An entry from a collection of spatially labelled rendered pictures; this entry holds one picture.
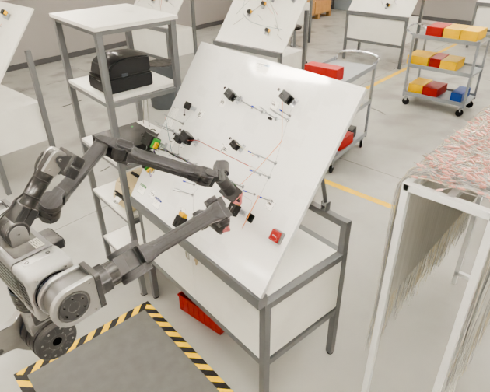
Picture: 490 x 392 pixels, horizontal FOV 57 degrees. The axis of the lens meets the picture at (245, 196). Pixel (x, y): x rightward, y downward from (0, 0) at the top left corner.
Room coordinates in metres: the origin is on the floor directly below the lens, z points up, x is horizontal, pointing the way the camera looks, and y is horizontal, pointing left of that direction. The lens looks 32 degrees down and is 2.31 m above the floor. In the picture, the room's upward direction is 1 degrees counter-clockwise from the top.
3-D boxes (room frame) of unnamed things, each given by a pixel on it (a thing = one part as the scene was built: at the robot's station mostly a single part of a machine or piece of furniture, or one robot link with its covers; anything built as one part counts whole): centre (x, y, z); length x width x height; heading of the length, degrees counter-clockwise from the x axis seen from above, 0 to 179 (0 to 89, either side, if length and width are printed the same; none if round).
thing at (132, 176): (2.64, 0.72, 0.76); 0.30 x 0.21 x 0.20; 134
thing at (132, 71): (2.65, 0.73, 1.56); 0.30 x 0.23 x 0.19; 132
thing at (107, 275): (0.96, 0.40, 1.45); 0.09 x 0.08 x 0.12; 47
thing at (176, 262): (2.14, 0.47, 0.60); 0.55 x 0.02 x 0.39; 40
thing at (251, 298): (1.92, 0.31, 0.83); 1.18 x 0.05 x 0.06; 40
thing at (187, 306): (2.24, 0.23, 0.07); 0.39 x 0.29 x 0.14; 50
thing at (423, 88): (6.14, -2.70, 0.54); 0.99 x 0.50 x 1.08; 49
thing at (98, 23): (2.76, 0.75, 0.92); 0.60 x 0.50 x 1.85; 40
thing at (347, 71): (4.66, -1.02, 0.54); 0.99 x 0.50 x 1.08; 143
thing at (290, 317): (2.12, 0.06, 0.60); 1.17 x 0.58 x 0.40; 40
